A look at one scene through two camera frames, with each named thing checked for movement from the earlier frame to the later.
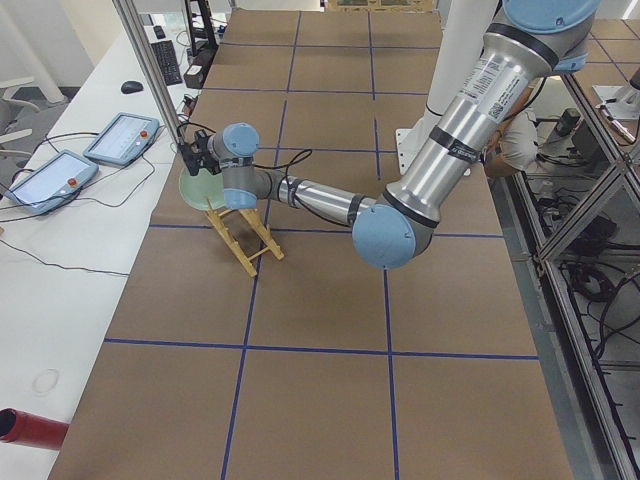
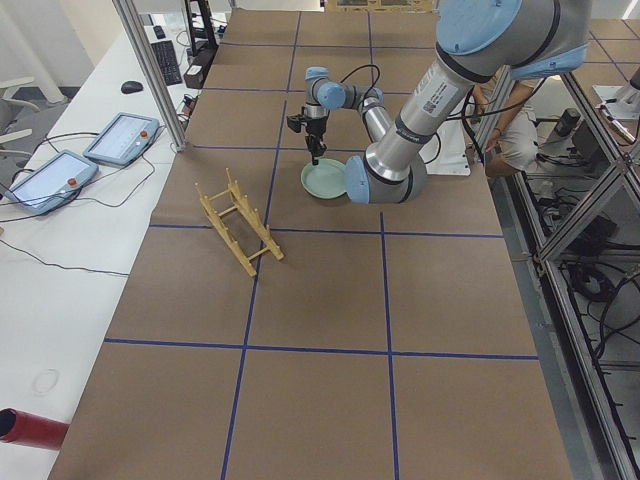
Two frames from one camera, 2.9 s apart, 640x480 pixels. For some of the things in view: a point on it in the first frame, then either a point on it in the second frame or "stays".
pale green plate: x=196 y=190 → x=325 y=180
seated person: x=514 y=147 stays
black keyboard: x=165 y=54 stays
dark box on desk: x=194 y=76 stays
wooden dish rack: x=253 y=215 stays
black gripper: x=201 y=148 → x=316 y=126
